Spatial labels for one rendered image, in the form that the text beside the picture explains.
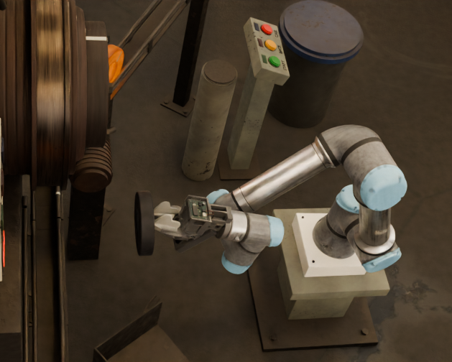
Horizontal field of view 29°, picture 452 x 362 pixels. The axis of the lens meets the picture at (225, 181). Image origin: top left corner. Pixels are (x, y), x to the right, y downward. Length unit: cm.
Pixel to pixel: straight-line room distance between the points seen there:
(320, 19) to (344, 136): 118
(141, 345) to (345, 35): 159
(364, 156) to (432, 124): 159
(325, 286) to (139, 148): 98
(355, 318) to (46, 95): 163
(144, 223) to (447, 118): 204
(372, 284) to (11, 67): 146
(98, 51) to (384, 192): 79
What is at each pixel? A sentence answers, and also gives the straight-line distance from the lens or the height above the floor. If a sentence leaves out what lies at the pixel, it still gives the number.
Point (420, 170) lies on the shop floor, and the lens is 360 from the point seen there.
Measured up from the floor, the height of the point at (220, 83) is 52.
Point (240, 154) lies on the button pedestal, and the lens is 328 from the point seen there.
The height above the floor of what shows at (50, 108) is 124.
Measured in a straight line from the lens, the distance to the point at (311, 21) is 337.
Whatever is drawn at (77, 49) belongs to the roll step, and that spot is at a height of 128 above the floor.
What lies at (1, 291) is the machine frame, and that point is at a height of 87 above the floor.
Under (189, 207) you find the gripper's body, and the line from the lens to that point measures 210.
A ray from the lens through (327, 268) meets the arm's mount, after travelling 276.
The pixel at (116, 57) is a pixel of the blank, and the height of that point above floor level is 75.
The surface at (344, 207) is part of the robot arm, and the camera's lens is 262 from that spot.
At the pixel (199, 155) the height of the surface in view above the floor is 15.
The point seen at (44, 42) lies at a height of 132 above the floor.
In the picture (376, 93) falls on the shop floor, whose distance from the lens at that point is 382.
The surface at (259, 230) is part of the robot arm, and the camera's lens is 219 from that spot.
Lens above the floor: 257
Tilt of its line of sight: 51 degrees down
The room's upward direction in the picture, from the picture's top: 15 degrees clockwise
